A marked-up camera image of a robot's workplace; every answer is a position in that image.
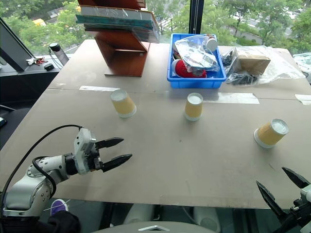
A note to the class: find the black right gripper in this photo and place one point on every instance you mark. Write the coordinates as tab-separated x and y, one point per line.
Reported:
297	218

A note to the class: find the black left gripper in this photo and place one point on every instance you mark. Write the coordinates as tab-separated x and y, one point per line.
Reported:
96	163

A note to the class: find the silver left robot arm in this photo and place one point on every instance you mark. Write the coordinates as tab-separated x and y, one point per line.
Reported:
24	189

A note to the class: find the yellow paper cup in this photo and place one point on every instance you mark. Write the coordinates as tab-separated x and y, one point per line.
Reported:
269	136
193	108
124	105

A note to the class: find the white rounded shape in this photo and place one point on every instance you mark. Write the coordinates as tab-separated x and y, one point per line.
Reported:
138	214

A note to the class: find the purple round object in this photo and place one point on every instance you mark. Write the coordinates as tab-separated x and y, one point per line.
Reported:
59	206

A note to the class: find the dark rounded shape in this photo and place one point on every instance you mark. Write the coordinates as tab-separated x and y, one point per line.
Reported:
64	223

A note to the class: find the brown wooden stand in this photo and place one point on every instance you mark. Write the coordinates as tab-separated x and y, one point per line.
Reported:
124	60

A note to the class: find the blue plastic bin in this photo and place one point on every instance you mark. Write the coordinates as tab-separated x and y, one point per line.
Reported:
194	82

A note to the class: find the red and white plush toy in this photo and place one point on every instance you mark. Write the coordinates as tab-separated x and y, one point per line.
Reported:
181	69

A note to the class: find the black round cap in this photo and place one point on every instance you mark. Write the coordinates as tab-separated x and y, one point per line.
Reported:
48	67

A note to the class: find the black water bottle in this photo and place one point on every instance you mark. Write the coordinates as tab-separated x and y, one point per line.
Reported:
59	53

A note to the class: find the bag of black parts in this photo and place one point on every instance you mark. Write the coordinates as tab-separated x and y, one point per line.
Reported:
243	78

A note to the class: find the red key bundle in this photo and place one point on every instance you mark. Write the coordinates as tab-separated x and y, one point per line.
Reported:
36	61

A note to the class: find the large clear plastic bag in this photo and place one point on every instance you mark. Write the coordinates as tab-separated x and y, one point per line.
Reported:
279	65

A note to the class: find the clear plastic bag with print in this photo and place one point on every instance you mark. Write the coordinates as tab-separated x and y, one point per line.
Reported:
194	54

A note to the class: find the brown cardboard box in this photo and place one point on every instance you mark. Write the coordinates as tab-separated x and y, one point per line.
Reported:
252	64

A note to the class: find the teal book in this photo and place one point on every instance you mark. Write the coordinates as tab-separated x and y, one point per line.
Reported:
111	22

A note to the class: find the grey book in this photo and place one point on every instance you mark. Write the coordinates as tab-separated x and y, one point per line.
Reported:
116	13

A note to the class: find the bottle with white cap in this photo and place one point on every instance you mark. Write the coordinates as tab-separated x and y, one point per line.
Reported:
212	43

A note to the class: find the dark slanted window beam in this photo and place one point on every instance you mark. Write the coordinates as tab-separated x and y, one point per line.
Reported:
13	46

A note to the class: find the reddish brown book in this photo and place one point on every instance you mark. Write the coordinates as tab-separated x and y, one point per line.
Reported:
109	2

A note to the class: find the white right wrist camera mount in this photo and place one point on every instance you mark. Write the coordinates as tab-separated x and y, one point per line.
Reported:
306	193

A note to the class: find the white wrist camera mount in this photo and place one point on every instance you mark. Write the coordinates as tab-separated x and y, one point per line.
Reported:
81	150
306	193

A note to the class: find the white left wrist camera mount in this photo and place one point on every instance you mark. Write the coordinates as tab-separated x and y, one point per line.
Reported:
81	150

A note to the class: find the black window post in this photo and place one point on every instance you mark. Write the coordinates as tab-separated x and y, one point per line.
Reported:
196	14

